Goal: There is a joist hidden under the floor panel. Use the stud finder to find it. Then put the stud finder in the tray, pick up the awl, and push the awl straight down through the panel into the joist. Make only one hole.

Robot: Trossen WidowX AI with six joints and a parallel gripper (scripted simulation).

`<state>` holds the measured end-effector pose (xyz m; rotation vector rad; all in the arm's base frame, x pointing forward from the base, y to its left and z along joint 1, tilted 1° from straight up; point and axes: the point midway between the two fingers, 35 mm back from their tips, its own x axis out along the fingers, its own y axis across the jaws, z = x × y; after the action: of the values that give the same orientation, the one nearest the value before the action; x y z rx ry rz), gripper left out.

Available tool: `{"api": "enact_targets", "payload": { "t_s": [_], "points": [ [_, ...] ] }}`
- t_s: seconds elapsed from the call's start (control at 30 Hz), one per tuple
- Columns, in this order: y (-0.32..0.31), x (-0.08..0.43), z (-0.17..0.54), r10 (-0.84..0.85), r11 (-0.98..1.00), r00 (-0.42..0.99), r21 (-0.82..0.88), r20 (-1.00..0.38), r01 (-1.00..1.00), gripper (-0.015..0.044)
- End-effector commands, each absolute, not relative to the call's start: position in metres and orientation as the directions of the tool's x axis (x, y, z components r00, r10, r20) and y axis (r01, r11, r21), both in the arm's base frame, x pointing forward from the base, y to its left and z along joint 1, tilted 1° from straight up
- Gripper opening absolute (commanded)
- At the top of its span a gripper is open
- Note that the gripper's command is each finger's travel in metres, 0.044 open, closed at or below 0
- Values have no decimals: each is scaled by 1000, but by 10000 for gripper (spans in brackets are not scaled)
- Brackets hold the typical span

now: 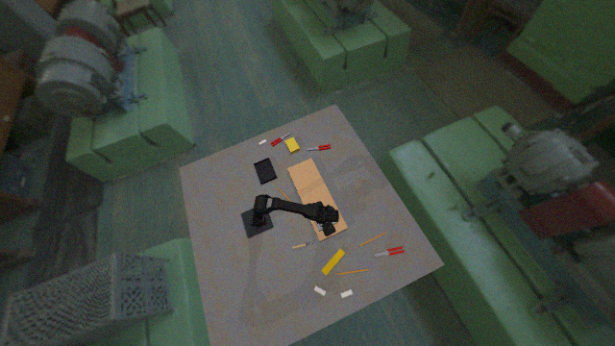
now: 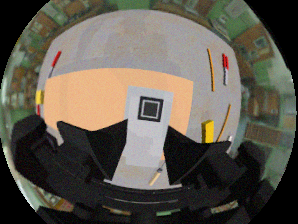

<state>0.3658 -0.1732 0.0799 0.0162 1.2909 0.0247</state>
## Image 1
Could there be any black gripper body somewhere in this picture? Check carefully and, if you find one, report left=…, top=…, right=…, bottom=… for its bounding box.
left=317, top=201, right=336, bottom=236

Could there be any yellow rectangular bar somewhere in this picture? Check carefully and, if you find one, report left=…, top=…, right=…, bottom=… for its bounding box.
left=322, top=249, right=345, bottom=276

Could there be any tan floor panel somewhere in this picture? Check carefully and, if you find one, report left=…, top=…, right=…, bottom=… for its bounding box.
left=287, top=159, right=348, bottom=242

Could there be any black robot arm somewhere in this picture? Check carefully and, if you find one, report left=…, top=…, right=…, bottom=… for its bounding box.
left=250, top=194, right=339, bottom=229

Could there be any yellow cube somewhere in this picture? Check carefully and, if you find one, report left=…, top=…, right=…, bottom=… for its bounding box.
left=285, top=137, right=300, bottom=155

